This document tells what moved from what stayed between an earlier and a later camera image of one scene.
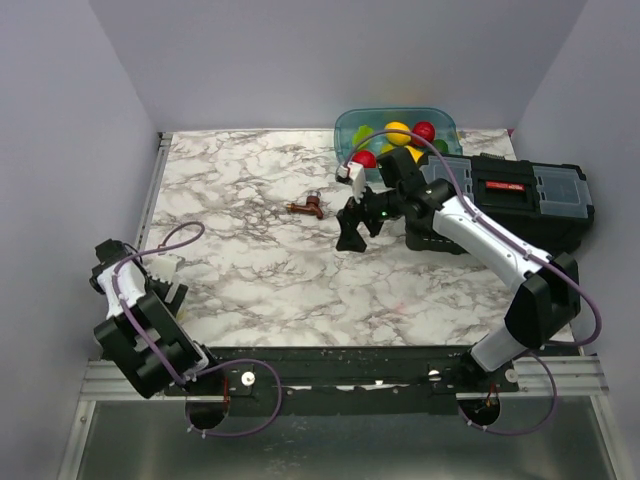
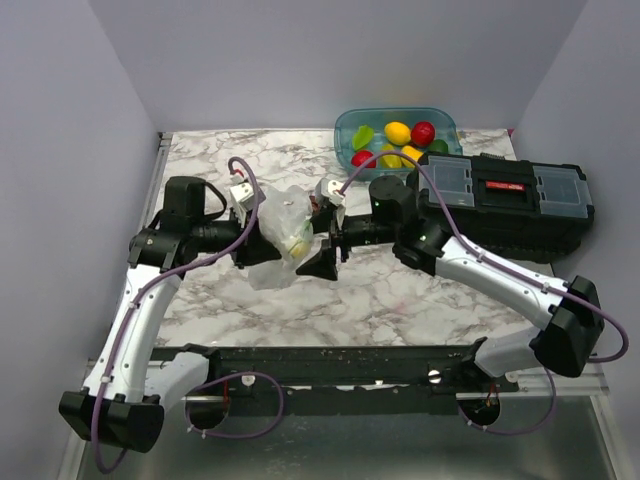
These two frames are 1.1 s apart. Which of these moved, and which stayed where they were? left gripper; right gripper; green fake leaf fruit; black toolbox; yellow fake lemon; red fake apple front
Moved: left gripper; right gripper
Stayed: red fake apple front; yellow fake lemon; green fake leaf fruit; black toolbox
